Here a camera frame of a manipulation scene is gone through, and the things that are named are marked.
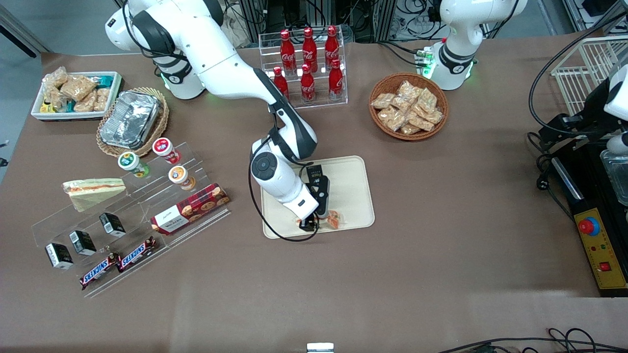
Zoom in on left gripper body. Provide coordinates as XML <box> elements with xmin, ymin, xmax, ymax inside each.
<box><xmin>581</xmin><ymin>87</ymin><xmax>620</xmax><ymax>143</ymax></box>

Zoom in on triangle ham sandwich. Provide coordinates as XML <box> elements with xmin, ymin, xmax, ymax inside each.
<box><xmin>296</xmin><ymin>210</ymin><xmax>344</xmax><ymax>230</ymax></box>
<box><xmin>62</xmin><ymin>178</ymin><xmax>127</xmax><ymax>212</ymax></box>

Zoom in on cream plastic tray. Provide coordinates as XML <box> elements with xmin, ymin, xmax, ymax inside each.
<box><xmin>260</xmin><ymin>156</ymin><xmax>376</xmax><ymax>239</ymax></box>

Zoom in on flat wicker tray basket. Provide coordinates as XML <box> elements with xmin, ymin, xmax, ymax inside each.
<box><xmin>96</xmin><ymin>87</ymin><xmax>170</xmax><ymax>157</ymax></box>

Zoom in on black sealing machine yellow panel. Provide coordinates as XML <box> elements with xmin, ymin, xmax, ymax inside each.
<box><xmin>540</xmin><ymin>140</ymin><xmax>628</xmax><ymax>298</ymax></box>

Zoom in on clear acrylic bottle rack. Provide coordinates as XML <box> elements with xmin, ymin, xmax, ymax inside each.
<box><xmin>259</xmin><ymin>30</ymin><xmax>349</xmax><ymax>113</ymax></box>

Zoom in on round wicker basket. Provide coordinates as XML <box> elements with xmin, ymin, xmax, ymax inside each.
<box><xmin>368</xmin><ymin>73</ymin><xmax>449</xmax><ymax>142</ymax></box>

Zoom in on red Coca-Cola bottle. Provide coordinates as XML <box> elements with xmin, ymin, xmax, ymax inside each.
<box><xmin>328</xmin><ymin>59</ymin><xmax>344</xmax><ymax>100</ymax></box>
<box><xmin>280</xmin><ymin>29</ymin><xmax>296</xmax><ymax>74</ymax></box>
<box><xmin>325</xmin><ymin>25</ymin><xmax>340</xmax><ymax>69</ymax></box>
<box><xmin>300</xmin><ymin>64</ymin><xmax>316</xmax><ymax>103</ymax></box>
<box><xmin>273</xmin><ymin>67</ymin><xmax>290</xmax><ymax>101</ymax></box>
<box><xmin>302</xmin><ymin>27</ymin><xmax>318</xmax><ymax>73</ymax></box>

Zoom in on red plaid cookie box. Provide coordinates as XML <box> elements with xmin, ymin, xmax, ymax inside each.
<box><xmin>150</xmin><ymin>183</ymin><xmax>230</xmax><ymax>236</ymax></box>

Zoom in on orange lid yogurt cup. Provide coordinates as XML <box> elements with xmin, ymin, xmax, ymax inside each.
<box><xmin>168</xmin><ymin>166</ymin><xmax>196</xmax><ymax>191</ymax></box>

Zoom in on red lid yogurt cup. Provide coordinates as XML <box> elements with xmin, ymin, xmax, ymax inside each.
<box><xmin>152</xmin><ymin>138</ymin><xmax>181</xmax><ymax>165</ymax></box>

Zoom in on clear acrylic tiered stand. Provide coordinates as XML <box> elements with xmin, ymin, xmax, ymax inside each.
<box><xmin>32</xmin><ymin>142</ymin><xmax>231</xmax><ymax>298</ymax></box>

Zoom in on beige cloth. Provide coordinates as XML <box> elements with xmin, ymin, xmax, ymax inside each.
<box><xmin>223</xmin><ymin>15</ymin><xmax>252</xmax><ymax>49</ymax></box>

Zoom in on Snickers chocolate bar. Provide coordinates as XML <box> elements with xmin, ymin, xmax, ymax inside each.
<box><xmin>116</xmin><ymin>236</ymin><xmax>157</xmax><ymax>273</ymax></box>
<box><xmin>79</xmin><ymin>253</ymin><xmax>121</xmax><ymax>290</ymax></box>

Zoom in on green lid yogurt cup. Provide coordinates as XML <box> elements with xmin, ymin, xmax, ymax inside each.
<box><xmin>118</xmin><ymin>152</ymin><xmax>149</xmax><ymax>178</ymax></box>

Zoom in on stacked foil containers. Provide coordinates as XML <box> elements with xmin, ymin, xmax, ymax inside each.
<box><xmin>101</xmin><ymin>91</ymin><xmax>162</xmax><ymax>149</ymax></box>

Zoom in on white rectangular bin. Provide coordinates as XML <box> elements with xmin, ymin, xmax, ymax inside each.
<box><xmin>31</xmin><ymin>71</ymin><xmax>123</xmax><ymax>122</ymax></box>

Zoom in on dark diagonal pole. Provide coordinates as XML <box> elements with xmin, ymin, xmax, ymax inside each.
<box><xmin>0</xmin><ymin>5</ymin><xmax>39</xmax><ymax>58</ymax></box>

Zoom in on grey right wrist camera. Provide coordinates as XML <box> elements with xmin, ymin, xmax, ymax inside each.
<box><xmin>314</xmin><ymin>176</ymin><xmax>331</xmax><ymax>219</ymax></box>

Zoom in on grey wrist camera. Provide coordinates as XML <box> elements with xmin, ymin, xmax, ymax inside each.
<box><xmin>607</xmin><ymin>132</ymin><xmax>628</xmax><ymax>155</ymax></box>
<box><xmin>314</xmin><ymin>176</ymin><xmax>331</xmax><ymax>219</ymax></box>

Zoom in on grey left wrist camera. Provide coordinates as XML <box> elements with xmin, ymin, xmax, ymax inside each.
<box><xmin>607</xmin><ymin>132</ymin><xmax>628</xmax><ymax>155</ymax></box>

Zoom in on white wire basket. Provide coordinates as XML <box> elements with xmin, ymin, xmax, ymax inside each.
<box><xmin>550</xmin><ymin>35</ymin><xmax>628</xmax><ymax>117</ymax></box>

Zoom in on long black looping cable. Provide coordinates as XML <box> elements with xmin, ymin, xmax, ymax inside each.
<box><xmin>528</xmin><ymin>9</ymin><xmax>628</xmax><ymax>140</ymax></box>

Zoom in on silver machine handle bar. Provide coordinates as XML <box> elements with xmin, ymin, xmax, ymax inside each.
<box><xmin>552</xmin><ymin>157</ymin><xmax>585</xmax><ymax>202</ymax></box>

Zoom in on black power cable with plug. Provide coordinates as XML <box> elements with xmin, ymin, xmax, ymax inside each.
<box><xmin>527</xmin><ymin>131</ymin><xmax>576</xmax><ymax>224</ymax></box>

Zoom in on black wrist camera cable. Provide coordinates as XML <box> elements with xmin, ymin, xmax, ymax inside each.
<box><xmin>248</xmin><ymin>110</ymin><xmax>320</xmax><ymax>242</ymax></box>

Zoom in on equipment rack with cables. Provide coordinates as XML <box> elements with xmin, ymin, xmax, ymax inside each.
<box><xmin>223</xmin><ymin>0</ymin><xmax>442</xmax><ymax>44</ymax></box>

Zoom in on black cable bundle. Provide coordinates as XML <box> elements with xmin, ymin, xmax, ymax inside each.
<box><xmin>437</xmin><ymin>328</ymin><xmax>628</xmax><ymax>353</ymax></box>

